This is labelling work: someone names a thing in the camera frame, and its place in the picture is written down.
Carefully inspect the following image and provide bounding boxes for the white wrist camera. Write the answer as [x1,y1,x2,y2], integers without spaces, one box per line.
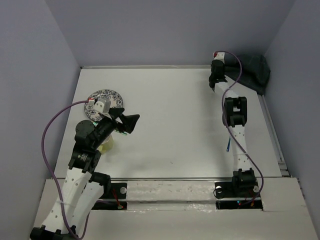
[88,97,111,114]
[213,51,225,62]

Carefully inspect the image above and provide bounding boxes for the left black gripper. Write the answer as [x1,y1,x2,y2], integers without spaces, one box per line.
[92,107,140,148]

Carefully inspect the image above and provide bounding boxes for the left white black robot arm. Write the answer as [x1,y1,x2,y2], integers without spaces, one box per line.
[30,108,140,240]

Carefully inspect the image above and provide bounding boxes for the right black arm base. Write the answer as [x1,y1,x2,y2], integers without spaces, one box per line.
[213,181,263,210]

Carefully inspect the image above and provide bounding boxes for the white foam strip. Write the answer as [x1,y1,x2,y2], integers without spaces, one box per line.
[126,180,216,203]

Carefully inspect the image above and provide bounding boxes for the pale yellow cup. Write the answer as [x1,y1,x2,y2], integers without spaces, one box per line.
[97,135,114,155]

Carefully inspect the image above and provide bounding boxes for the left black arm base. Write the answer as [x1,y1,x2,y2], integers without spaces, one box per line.
[92,182,128,211]

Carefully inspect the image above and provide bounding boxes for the blue white patterned plate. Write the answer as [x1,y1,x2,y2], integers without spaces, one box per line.
[84,89,124,123]

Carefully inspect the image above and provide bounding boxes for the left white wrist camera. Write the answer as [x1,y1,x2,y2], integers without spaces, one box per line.
[88,97,111,114]

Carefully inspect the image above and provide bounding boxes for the dark grey checked cloth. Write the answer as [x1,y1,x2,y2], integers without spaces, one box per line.
[224,53,271,96]

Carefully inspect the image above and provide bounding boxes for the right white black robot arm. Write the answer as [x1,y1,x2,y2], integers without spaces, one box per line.
[209,57,257,200]

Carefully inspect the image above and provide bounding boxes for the iridescent green fork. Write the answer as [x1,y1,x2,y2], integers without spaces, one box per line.
[92,121,128,136]

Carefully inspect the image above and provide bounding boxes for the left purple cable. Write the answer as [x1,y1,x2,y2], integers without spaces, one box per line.
[41,99,91,240]

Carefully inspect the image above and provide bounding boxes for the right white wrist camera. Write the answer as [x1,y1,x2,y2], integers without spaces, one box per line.
[213,51,225,62]

